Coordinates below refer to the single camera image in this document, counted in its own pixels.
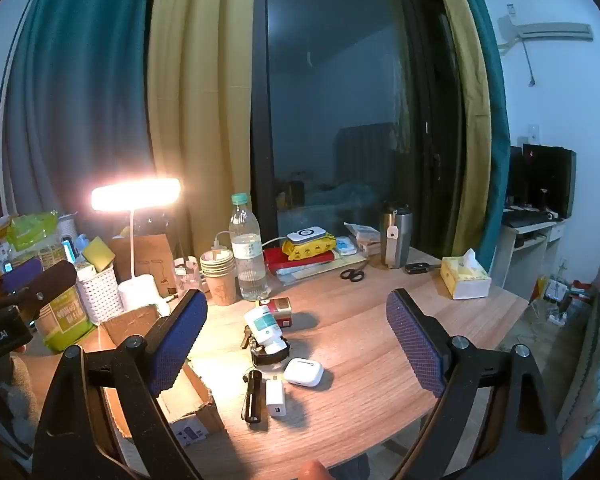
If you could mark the black tape roll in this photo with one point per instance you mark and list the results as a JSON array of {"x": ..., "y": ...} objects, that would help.
[{"x": 265, "y": 359}]

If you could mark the clear glass cup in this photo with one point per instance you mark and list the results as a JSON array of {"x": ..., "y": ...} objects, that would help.
[{"x": 186, "y": 277}]

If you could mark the cardboard box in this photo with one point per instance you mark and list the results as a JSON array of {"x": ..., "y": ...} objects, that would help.
[{"x": 190, "y": 405}]

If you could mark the white desk lamp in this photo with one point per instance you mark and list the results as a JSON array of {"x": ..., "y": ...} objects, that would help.
[{"x": 137, "y": 195}]

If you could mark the pale yellow envelope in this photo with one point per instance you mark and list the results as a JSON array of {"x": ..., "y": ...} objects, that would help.
[{"x": 330, "y": 265}]

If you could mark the yellow green sponge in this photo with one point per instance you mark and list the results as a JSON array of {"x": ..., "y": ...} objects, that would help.
[{"x": 99, "y": 252}]

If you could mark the white medicine boxes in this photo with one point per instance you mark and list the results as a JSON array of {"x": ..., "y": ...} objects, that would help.
[{"x": 362, "y": 237}]

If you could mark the black scissors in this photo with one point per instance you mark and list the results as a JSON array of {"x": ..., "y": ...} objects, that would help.
[{"x": 352, "y": 274}]

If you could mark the white power bank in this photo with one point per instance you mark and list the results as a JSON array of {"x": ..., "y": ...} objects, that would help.
[{"x": 307, "y": 236}]

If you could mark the yellow tissue box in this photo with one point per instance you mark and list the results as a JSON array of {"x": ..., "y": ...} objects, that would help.
[{"x": 462, "y": 280}]

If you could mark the white computer desk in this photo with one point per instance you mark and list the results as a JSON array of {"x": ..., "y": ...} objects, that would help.
[{"x": 507, "y": 255}]

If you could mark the white air conditioner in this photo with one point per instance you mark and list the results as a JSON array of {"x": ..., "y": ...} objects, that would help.
[{"x": 550, "y": 30}]

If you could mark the green patterned bag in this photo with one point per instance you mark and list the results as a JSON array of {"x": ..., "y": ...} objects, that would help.
[{"x": 67, "y": 325}]

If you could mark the metal keys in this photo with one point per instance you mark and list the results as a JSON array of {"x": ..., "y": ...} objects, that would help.
[{"x": 245, "y": 337}]

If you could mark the white pill bottle teal label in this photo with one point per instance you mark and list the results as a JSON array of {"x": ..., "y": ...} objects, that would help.
[{"x": 262, "y": 327}]

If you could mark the red book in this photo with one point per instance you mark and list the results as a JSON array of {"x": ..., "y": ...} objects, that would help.
[{"x": 280, "y": 260}]

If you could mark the white charger adapter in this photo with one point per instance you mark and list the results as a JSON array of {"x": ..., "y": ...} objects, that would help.
[{"x": 275, "y": 397}]

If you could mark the light green packet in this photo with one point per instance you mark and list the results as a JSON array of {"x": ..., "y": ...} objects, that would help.
[{"x": 32, "y": 230}]

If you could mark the black computer monitor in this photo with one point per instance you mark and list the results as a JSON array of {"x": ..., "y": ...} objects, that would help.
[{"x": 547, "y": 180}]

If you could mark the person's right hand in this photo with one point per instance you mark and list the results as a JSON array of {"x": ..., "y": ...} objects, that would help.
[{"x": 313, "y": 472}]

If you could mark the blue white packet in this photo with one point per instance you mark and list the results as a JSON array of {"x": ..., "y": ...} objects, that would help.
[{"x": 346, "y": 246}]

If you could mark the teal and grey curtain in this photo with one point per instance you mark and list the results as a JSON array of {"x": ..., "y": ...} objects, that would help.
[{"x": 80, "y": 85}]

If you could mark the stack of brown paper cups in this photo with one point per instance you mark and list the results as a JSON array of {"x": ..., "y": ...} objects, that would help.
[{"x": 219, "y": 285}]

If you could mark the steel tumbler with tag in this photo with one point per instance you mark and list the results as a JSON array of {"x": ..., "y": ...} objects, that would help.
[{"x": 395, "y": 240}]

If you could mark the yellow curtain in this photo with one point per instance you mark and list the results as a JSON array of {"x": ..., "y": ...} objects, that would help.
[
  {"x": 472, "y": 110},
  {"x": 200, "y": 85}
]

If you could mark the yellow wipes pack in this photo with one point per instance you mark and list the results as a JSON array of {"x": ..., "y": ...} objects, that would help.
[{"x": 310, "y": 249}]

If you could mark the clear water bottle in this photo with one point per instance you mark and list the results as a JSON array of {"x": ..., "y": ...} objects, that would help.
[{"x": 247, "y": 260}]

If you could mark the white wall socket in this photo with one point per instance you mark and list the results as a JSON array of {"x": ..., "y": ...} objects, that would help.
[{"x": 533, "y": 133}]

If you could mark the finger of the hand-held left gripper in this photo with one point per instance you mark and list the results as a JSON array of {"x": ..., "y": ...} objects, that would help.
[
  {"x": 52, "y": 281},
  {"x": 22, "y": 270}
]

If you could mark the black flashlight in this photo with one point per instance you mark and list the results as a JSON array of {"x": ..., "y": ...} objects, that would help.
[{"x": 252, "y": 395}]

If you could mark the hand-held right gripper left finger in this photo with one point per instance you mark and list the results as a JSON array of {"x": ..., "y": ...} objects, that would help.
[{"x": 177, "y": 345}]

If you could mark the red tin can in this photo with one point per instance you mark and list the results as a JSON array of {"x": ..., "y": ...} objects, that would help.
[{"x": 282, "y": 310}]

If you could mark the brown printed carton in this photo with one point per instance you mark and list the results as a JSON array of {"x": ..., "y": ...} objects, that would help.
[{"x": 150, "y": 255}]

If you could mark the white earbuds case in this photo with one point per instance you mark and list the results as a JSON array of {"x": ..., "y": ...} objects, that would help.
[{"x": 304, "y": 372}]

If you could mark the dark glass sliding door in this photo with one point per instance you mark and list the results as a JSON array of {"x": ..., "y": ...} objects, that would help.
[{"x": 340, "y": 85}]

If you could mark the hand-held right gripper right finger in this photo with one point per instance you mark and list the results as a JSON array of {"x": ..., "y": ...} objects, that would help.
[{"x": 415, "y": 345}]

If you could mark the white plastic basket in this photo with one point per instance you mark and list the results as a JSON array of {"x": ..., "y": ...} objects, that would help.
[{"x": 100, "y": 295}]

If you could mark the black car key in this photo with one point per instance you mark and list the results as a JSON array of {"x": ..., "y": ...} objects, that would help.
[{"x": 416, "y": 268}]

